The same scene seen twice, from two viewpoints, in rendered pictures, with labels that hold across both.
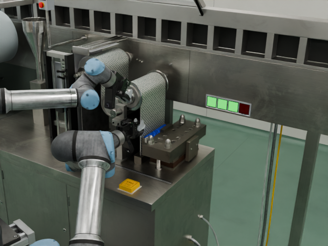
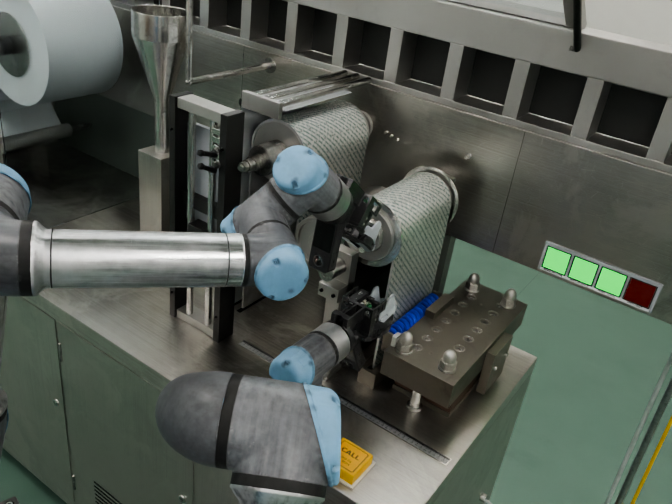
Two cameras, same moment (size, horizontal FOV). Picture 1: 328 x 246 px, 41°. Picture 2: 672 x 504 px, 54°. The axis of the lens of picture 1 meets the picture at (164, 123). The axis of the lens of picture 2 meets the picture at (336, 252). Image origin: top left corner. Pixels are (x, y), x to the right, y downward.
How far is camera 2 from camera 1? 0.87 m
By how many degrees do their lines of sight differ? 6
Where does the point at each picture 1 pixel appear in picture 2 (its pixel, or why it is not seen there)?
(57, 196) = not seen: hidden behind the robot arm
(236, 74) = (638, 210)
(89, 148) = (270, 451)
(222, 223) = not seen: hidden behind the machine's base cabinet
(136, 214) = not seen: outside the picture
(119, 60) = (348, 135)
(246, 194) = (539, 396)
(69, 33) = (235, 51)
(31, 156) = (123, 334)
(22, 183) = (99, 381)
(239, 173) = (525, 347)
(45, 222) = (142, 470)
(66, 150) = (198, 443)
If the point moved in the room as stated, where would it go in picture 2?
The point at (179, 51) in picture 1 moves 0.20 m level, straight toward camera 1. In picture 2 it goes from (495, 131) to (505, 164)
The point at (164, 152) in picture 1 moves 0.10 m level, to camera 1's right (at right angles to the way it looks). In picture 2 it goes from (438, 382) to (488, 390)
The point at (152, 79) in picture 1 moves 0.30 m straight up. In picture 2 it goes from (425, 192) to (455, 49)
